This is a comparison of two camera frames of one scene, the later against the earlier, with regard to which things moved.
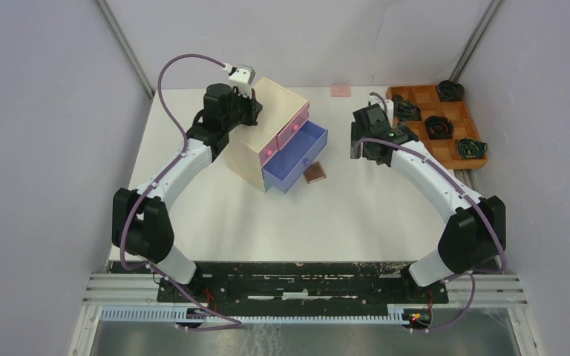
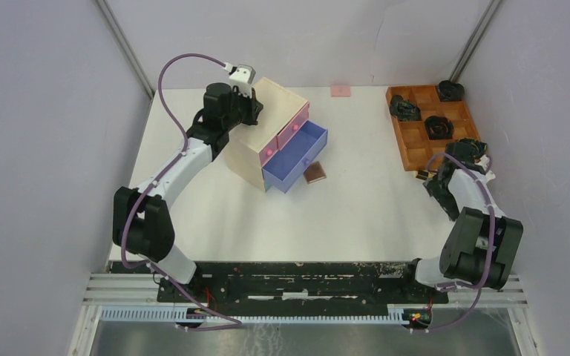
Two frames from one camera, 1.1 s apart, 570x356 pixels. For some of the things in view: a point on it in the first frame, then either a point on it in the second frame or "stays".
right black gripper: [356, 136] -> [449, 205]
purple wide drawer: [286, 165] stays
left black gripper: [254, 109] stays
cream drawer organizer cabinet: [279, 106] stays
